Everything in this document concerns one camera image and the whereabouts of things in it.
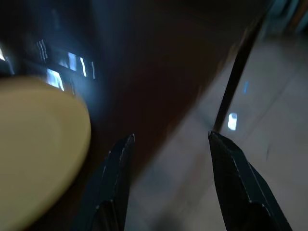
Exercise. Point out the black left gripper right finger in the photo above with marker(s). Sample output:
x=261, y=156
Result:
x=240, y=192

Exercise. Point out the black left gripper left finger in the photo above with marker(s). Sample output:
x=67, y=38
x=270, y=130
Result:
x=113, y=187

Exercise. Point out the pale yellow plate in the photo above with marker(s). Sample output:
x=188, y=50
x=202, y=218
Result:
x=36, y=149

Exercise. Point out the dark table leg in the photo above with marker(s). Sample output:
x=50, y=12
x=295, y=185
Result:
x=231, y=85

